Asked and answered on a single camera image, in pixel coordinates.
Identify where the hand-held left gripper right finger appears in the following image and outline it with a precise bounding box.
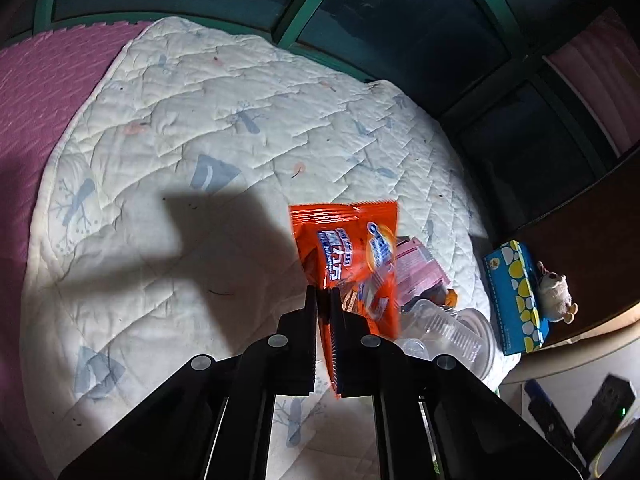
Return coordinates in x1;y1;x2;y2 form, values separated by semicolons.
329;287;592;480

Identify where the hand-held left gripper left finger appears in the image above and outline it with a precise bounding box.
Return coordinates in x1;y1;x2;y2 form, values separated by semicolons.
57;285;319;480

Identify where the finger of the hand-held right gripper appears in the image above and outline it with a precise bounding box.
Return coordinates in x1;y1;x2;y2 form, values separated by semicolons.
522;379;587;467

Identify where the orange snack packet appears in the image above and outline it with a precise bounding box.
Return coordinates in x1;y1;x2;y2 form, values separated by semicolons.
289;200;401;401

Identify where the clear plastic cup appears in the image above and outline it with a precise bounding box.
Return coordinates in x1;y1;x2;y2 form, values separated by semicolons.
395;299;488;377

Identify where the pink snack packet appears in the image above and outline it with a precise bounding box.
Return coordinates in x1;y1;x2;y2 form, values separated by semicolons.
395;236;451;312

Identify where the beige plush toy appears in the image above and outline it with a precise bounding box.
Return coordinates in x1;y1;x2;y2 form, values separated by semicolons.
536;261;580;324

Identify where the blue tissue box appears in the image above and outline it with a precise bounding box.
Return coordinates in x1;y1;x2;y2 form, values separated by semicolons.
482;241;551;357

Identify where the brown wooden headboard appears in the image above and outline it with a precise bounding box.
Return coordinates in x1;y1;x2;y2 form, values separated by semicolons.
500;145;640;352

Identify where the white quilted blanket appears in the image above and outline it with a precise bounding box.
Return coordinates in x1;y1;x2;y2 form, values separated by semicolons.
20;16;522;480

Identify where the pink curtain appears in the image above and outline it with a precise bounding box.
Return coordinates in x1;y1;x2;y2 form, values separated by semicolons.
544;7;640;157

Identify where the pink foam mat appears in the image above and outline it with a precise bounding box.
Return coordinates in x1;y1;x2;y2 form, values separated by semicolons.
0;21;151;480

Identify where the green window frame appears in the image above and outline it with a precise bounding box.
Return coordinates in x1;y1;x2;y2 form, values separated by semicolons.
35;0;640;241

